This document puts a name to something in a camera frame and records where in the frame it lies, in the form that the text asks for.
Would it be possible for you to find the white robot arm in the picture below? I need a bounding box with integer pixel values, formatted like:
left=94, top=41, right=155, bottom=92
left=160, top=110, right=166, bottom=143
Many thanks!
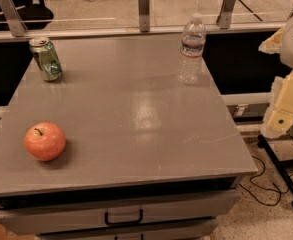
left=258, top=16, right=293, bottom=139

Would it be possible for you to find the clear plastic water bottle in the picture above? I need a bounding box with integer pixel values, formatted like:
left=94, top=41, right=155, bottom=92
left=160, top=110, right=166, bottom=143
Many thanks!
left=178, top=13, right=206, bottom=85

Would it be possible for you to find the black stand leg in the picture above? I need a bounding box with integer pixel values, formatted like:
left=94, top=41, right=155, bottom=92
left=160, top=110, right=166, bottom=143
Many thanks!
left=258, top=135, right=293, bottom=207

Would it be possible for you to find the grey cabinet drawer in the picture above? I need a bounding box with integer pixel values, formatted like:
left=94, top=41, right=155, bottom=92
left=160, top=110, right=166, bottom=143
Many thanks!
left=0, top=189, right=240, bottom=235

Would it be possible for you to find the red apple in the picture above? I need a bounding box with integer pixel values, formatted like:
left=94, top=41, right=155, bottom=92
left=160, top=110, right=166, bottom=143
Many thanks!
left=24, top=122, right=66, bottom=161

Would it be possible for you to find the green soda can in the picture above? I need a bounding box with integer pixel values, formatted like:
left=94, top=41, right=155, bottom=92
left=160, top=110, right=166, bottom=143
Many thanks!
left=29, top=37, right=62, bottom=82

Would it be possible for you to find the black office chair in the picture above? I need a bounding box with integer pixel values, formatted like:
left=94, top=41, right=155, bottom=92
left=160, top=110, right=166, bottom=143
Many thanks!
left=0, top=0, right=55, bottom=32

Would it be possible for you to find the black floor cable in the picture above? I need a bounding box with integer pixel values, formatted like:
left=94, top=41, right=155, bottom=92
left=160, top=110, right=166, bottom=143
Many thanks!
left=239, top=155, right=293, bottom=207

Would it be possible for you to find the right metal railing bracket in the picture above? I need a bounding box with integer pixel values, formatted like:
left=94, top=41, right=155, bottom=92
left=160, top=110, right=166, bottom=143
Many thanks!
left=216, top=0, right=236, bottom=29

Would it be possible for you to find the metal railing bracket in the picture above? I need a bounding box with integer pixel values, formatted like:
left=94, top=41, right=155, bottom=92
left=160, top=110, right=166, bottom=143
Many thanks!
left=138, top=0, right=150, bottom=32
left=216, top=0, right=236, bottom=29
left=0, top=0, right=26, bottom=37

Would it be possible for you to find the middle metal railing bracket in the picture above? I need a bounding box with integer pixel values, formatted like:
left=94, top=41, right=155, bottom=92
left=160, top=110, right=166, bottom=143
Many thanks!
left=138, top=0, right=150, bottom=32

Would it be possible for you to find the black drawer handle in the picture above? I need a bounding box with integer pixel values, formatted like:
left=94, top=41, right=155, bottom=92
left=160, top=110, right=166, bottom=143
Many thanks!
left=104, top=209, right=144, bottom=227

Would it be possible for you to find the left metal railing bracket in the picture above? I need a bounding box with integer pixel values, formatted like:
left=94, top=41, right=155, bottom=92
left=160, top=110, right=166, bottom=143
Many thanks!
left=0, top=0, right=26, bottom=37

